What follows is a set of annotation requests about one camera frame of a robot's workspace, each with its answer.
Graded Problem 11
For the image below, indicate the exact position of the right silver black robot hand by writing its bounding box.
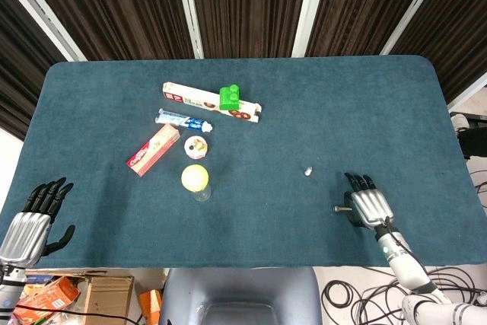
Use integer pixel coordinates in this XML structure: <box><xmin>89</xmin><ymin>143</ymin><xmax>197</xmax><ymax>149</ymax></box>
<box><xmin>343</xmin><ymin>172</ymin><xmax>395</xmax><ymax>232</ymax></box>

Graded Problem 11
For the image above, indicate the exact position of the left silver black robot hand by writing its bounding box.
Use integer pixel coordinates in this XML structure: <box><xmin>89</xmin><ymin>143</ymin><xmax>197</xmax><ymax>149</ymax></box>
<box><xmin>0</xmin><ymin>177</ymin><xmax>76</xmax><ymax>269</ymax></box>

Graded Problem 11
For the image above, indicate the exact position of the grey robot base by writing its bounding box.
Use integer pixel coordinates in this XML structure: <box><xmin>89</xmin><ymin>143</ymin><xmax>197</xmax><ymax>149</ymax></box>
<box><xmin>158</xmin><ymin>266</ymin><xmax>323</xmax><ymax>325</ymax></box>

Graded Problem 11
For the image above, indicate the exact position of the orange snack package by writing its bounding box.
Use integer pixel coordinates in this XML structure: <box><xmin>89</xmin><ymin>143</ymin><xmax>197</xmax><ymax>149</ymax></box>
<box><xmin>12</xmin><ymin>275</ymin><xmax>81</xmax><ymax>324</ymax></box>

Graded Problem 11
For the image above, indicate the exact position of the brown cardboard box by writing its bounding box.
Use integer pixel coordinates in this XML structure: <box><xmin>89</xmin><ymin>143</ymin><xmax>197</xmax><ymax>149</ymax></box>
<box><xmin>72</xmin><ymin>270</ymin><xmax>135</xmax><ymax>325</ymax></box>

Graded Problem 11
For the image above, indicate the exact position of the teal fabric tablecloth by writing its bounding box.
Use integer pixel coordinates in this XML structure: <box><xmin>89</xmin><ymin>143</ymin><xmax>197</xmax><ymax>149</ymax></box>
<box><xmin>0</xmin><ymin>54</ymin><xmax>473</xmax><ymax>270</ymax></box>

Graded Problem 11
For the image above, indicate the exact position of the black equipment stand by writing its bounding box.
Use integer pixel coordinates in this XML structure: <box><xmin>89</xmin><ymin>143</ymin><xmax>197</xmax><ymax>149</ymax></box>
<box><xmin>448</xmin><ymin>110</ymin><xmax>487</xmax><ymax>161</ymax></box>

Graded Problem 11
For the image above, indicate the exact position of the small orange bag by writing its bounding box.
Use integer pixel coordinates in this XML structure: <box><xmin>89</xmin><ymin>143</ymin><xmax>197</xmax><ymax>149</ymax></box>
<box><xmin>137</xmin><ymin>288</ymin><xmax>164</xmax><ymax>325</ymax></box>

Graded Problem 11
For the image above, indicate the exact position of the red Colgate toothpaste box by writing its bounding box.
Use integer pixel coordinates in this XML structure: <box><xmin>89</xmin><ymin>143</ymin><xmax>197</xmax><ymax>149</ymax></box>
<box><xmin>125</xmin><ymin>123</ymin><xmax>182</xmax><ymax>178</ymax></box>

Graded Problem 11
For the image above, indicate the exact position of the dark pleated partition panel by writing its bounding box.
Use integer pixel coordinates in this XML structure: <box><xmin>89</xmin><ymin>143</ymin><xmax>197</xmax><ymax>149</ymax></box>
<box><xmin>291</xmin><ymin>0</ymin><xmax>456</xmax><ymax>58</ymax></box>
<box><xmin>173</xmin><ymin>0</ymin><xmax>324</xmax><ymax>61</ymax></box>
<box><xmin>380</xmin><ymin>0</ymin><xmax>487</xmax><ymax>110</ymax></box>
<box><xmin>14</xmin><ymin>0</ymin><xmax>205</xmax><ymax>62</ymax></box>
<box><xmin>0</xmin><ymin>0</ymin><xmax>87</xmax><ymax>142</ymax></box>

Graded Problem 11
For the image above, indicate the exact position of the clear plastic jar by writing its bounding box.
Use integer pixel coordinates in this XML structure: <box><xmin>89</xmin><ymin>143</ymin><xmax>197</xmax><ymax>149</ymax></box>
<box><xmin>189</xmin><ymin>181</ymin><xmax>213</xmax><ymax>203</ymax></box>

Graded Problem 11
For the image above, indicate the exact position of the yellow tennis ball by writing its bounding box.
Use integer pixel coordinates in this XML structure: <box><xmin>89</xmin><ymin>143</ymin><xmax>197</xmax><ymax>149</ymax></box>
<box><xmin>180</xmin><ymin>164</ymin><xmax>210</xmax><ymax>192</ymax></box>

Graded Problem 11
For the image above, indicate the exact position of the green plastic building block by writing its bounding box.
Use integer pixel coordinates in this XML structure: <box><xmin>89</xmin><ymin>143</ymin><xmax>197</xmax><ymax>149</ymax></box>
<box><xmin>218</xmin><ymin>84</ymin><xmax>242</xmax><ymax>112</ymax></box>

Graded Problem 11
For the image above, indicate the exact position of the small round pink cup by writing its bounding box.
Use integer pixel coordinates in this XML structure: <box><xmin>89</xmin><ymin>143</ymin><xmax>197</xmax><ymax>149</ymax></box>
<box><xmin>183</xmin><ymin>135</ymin><xmax>209</xmax><ymax>160</ymax></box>

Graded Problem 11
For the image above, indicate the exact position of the blue white toothpaste tube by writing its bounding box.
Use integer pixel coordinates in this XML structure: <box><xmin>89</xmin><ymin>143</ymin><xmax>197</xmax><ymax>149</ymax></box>
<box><xmin>154</xmin><ymin>107</ymin><xmax>215</xmax><ymax>134</ymax></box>

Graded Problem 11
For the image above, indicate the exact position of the long white baking paper box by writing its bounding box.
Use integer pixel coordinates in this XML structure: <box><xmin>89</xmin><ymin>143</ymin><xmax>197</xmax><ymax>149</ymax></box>
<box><xmin>161</xmin><ymin>81</ymin><xmax>263</xmax><ymax>124</ymax></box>

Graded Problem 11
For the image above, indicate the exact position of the black floor cable bundle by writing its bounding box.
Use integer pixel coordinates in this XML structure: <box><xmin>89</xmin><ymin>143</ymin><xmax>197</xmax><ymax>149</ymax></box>
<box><xmin>321</xmin><ymin>263</ymin><xmax>487</xmax><ymax>325</ymax></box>

